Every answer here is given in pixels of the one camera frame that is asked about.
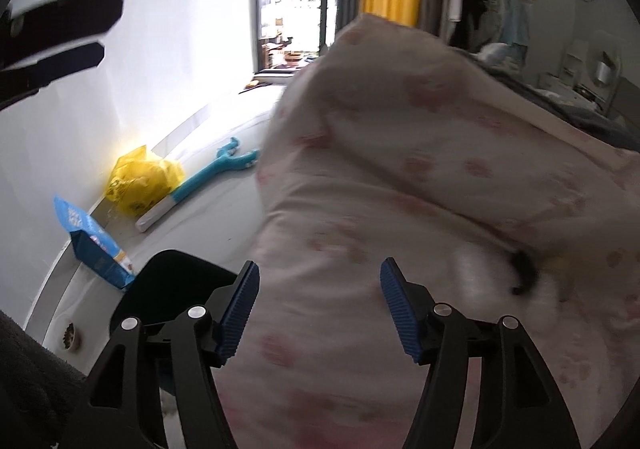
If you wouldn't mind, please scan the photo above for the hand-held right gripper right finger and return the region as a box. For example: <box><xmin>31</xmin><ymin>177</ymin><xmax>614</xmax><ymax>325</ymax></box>
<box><xmin>379</xmin><ymin>257</ymin><xmax>583</xmax><ymax>449</ymax></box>

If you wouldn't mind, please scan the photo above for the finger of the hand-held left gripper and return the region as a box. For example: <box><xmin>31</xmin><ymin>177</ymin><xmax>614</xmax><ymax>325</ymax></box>
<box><xmin>0</xmin><ymin>42</ymin><xmax>106</xmax><ymax>106</ymax></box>
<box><xmin>0</xmin><ymin>0</ymin><xmax>125</xmax><ymax>66</ymax></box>

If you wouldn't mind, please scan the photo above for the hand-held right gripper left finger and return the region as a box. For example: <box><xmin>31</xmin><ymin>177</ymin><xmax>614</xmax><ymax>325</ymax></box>
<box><xmin>85</xmin><ymin>260</ymin><xmax>261</xmax><ymax>449</ymax></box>

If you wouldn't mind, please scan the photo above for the white sock roll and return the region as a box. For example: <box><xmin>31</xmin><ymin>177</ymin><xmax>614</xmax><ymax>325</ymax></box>
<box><xmin>447</xmin><ymin>246</ymin><xmax>560</xmax><ymax>327</ymax></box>

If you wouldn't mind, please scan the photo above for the teal and white toy stick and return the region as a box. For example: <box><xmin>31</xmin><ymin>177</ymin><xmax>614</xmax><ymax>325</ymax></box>
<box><xmin>136</xmin><ymin>136</ymin><xmax>261</xmax><ymax>233</ymax></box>

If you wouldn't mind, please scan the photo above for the yellow plastic bag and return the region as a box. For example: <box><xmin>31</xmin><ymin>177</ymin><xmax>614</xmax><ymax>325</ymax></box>
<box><xmin>104</xmin><ymin>145</ymin><xmax>186</xmax><ymax>218</ymax></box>

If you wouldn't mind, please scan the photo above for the pink printed bed sheet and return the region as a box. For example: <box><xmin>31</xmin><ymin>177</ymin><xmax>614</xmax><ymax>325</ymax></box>
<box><xmin>210</xmin><ymin>13</ymin><xmax>640</xmax><ymax>449</ymax></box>

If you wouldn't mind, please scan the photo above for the blue paper bag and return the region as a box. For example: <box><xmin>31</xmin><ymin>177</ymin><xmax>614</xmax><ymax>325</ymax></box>
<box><xmin>53</xmin><ymin>196</ymin><xmax>137</xmax><ymax>291</ymax></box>

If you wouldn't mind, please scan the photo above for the small pet food bowl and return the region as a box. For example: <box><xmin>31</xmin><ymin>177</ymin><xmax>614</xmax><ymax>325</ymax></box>
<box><xmin>56</xmin><ymin>321</ymin><xmax>85</xmax><ymax>355</ymax></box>

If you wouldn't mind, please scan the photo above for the dark grey blanket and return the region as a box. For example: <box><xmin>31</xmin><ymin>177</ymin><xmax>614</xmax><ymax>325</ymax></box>
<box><xmin>477</xmin><ymin>61</ymin><xmax>640</xmax><ymax>152</ymax></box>

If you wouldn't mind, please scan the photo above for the blue and white lettered cloth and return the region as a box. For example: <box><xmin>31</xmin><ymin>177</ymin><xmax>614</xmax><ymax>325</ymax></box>
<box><xmin>475</xmin><ymin>41</ymin><xmax>516</xmax><ymax>64</ymax></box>

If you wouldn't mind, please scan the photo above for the white dresser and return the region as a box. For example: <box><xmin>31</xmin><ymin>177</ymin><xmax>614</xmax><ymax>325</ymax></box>
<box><xmin>539</xmin><ymin>39</ymin><xmax>603</xmax><ymax>102</ymax></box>

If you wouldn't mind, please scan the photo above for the beige headboard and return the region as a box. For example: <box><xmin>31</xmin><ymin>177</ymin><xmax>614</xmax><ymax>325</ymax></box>
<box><xmin>606</xmin><ymin>64</ymin><xmax>640</xmax><ymax>132</ymax></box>

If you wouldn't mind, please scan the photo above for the light blue hanging garment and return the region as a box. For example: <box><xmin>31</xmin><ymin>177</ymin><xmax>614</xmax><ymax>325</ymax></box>
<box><xmin>500</xmin><ymin>0</ymin><xmax>532</xmax><ymax>52</ymax></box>

